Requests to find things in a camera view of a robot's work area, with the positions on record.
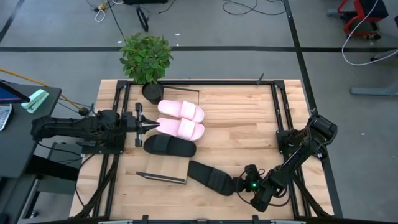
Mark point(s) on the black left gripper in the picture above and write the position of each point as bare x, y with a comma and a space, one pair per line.
130, 124

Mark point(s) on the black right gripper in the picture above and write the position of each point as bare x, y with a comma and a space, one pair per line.
253, 187

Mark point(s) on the black slide sandal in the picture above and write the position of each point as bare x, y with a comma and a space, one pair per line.
211, 179
169, 146

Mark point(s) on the pink slide sandal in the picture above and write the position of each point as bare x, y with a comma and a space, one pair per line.
182, 111
183, 128

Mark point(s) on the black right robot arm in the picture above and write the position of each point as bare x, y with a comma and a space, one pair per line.
280, 177

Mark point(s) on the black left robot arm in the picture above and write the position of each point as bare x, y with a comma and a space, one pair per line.
71, 127

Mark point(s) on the black table edge clamp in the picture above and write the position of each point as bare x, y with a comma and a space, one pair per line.
144, 218
255, 218

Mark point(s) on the green plant in black pot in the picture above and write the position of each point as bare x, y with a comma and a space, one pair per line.
146, 59

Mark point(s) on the black round knob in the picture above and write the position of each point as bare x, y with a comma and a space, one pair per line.
83, 111

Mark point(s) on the mint green stapler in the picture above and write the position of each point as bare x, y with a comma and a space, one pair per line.
34, 101

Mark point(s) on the black box on floor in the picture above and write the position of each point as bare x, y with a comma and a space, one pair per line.
146, 2

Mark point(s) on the black side desk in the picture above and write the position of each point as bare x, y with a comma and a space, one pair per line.
18, 155

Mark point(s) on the tablet with blue screen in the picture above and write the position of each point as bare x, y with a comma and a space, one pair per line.
9, 95

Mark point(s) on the grey keyboard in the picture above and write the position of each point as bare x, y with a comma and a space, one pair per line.
4, 115

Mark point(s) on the grey desk foot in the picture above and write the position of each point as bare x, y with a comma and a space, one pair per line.
373, 91

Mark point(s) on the red and black cart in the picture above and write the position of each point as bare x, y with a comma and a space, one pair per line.
360, 15

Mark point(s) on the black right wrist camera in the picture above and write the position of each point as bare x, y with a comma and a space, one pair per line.
252, 171

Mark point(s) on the wooden shelf with black frame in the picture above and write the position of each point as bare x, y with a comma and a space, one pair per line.
168, 166

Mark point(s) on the black aluminium table frame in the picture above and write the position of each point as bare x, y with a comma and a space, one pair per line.
217, 82

